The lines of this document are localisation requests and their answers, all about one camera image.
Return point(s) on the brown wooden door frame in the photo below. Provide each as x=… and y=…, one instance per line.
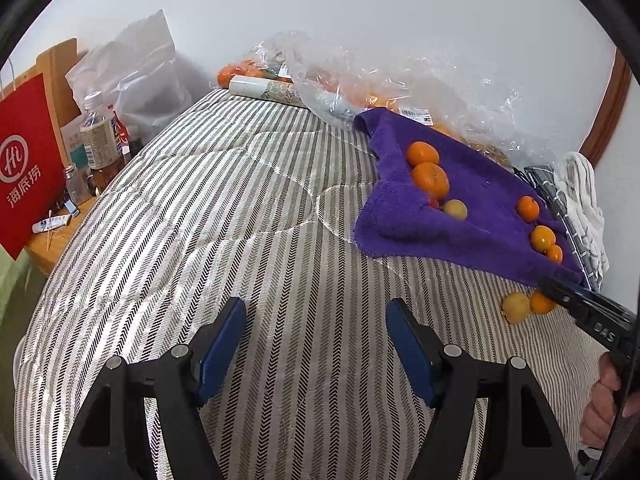
x=607, y=110

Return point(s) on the large orange tangerine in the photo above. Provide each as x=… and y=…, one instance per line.
x=430, y=180

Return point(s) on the wooden nightstand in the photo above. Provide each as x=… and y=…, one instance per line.
x=55, y=251

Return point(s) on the pile of small brown fruits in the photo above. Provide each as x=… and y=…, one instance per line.
x=492, y=150

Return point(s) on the green cloth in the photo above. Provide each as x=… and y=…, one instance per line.
x=7, y=285

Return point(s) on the red label bottle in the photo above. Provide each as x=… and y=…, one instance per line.
x=119, y=127

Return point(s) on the small glass bottle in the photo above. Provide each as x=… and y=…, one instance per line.
x=71, y=185

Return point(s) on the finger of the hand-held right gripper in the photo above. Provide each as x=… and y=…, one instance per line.
x=562, y=302
x=575, y=294

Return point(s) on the wooden board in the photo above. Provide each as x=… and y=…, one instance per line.
x=55, y=65

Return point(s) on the striped quilt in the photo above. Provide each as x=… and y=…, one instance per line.
x=225, y=210

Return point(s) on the person's right hand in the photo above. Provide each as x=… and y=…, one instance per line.
x=600, y=410

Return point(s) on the printed paper roll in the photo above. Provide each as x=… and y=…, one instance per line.
x=265, y=90

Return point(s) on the small red fruit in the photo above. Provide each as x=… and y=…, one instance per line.
x=434, y=203

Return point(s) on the translucent white plastic bag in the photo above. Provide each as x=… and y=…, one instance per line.
x=130, y=75

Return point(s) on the white tube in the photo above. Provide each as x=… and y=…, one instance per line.
x=52, y=221

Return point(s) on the small orange tangerine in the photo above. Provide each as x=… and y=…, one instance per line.
x=554, y=254
x=543, y=238

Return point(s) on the orange tangerine with stem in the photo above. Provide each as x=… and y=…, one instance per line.
x=528, y=208

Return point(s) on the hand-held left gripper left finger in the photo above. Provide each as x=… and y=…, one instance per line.
x=220, y=347

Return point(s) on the large clear plastic bag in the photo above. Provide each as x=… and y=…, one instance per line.
x=450, y=80

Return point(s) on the tea bottle with label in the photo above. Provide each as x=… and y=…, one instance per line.
x=100, y=140

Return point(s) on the pile of bagged tangerines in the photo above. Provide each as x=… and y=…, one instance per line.
x=382, y=102
x=235, y=74

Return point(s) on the white box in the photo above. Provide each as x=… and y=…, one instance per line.
x=74, y=137

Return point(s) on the crumpled clear plastic bag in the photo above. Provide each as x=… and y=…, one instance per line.
x=270, y=52

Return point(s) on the red paper bag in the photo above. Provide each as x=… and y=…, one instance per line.
x=30, y=125

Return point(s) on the purple towel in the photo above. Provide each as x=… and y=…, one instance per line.
x=480, y=185

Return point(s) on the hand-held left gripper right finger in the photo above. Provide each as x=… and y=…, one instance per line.
x=407, y=347

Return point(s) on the grey checked cloth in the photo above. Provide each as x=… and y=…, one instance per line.
x=550, y=180

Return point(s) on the yellow green round fruit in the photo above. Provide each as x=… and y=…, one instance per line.
x=456, y=209

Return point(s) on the white towel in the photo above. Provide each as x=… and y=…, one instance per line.
x=585, y=200

